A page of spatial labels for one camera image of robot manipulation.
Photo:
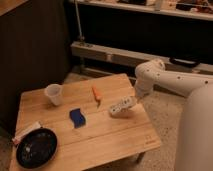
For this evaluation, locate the orange carrot toy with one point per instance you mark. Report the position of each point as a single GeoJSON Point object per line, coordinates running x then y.
{"type": "Point", "coordinates": [97, 95]}

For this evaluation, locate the black round plate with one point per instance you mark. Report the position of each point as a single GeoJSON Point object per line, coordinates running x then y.
{"type": "Point", "coordinates": [36, 148]}

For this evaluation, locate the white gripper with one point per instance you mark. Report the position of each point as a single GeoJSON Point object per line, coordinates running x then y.
{"type": "Point", "coordinates": [141, 93]}

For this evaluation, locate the white toothpaste tube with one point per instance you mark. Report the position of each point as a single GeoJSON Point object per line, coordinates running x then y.
{"type": "Point", "coordinates": [21, 134]}

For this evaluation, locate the translucent plastic cup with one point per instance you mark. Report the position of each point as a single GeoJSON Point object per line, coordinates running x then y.
{"type": "Point", "coordinates": [54, 93]}

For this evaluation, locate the grey metal shelf beam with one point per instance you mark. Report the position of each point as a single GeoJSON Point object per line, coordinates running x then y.
{"type": "Point", "coordinates": [113, 55]}

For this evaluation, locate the black handle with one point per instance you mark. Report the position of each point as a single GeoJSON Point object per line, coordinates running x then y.
{"type": "Point", "coordinates": [184, 64]}

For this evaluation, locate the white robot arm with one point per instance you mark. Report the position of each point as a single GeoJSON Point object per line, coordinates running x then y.
{"type": "Point", "coordinates": [194, 151]}

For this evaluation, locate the wooden table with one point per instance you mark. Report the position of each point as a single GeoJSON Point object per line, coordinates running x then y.
{"type": "Point", "coordinates": [102, 139]}

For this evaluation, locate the upper shelf with items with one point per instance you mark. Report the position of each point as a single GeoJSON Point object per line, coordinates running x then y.
{"type": "Point", "coordinates": [146, 9]}

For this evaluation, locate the metal vertical pole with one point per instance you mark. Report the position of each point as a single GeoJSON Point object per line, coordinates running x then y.
{"type": "Point", "coordinates": [81, 37]}

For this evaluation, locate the blue sponge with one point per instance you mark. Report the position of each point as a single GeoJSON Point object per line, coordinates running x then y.
{"type": "Point", "coordinates": [77, 118]}

